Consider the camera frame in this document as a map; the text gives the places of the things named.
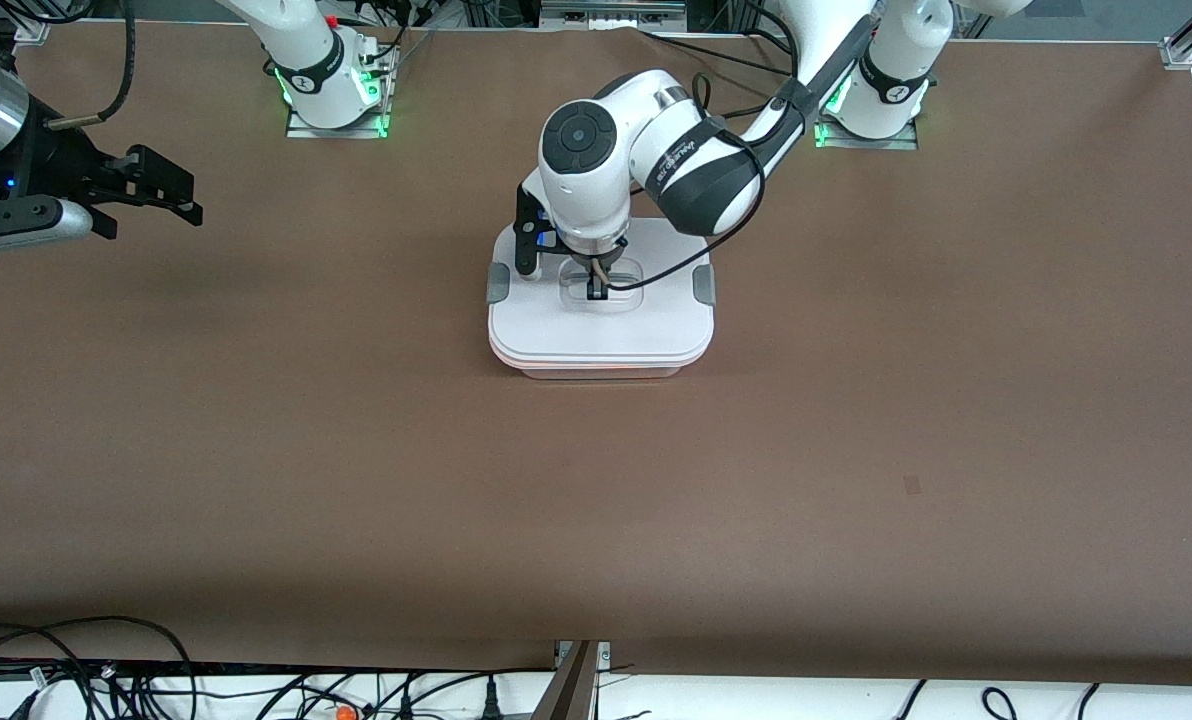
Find brown table support post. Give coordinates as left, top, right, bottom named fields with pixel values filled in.
left=529, top=640, right=612, bottom=720

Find white box lid grey clips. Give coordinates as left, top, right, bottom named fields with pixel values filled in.
left=486, top=215, right=716, bottom=367

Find looped black floor cable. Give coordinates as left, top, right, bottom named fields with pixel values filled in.
left=0, top=615, right=199, bottom=720

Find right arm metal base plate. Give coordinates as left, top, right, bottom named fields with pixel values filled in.
left=286, top=38, right=399, bottom=139

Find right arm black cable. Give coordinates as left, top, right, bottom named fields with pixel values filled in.
left=44, top=0, right=139, bottom=129

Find pink translucent plastic box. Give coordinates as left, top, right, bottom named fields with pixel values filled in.
left=491, top=345, right=713, bottom=382

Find grey metal frame bracket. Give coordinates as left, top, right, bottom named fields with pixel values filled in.
left=539, top=0, right=689, bottom=29

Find black cable across table edge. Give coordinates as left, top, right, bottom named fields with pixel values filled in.
left=639, top=28, right=807, bottom=86

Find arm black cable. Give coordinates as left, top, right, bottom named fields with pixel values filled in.
left=604, top=70, right=769, bottom=294
left=44, top=0, right=139, bottom=129

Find tangled black floor cables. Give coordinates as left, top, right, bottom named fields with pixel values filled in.
left=0, top=655, right=557, bottom=720

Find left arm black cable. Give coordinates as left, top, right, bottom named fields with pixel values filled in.
left=604, top=70, right=769, bottom=294

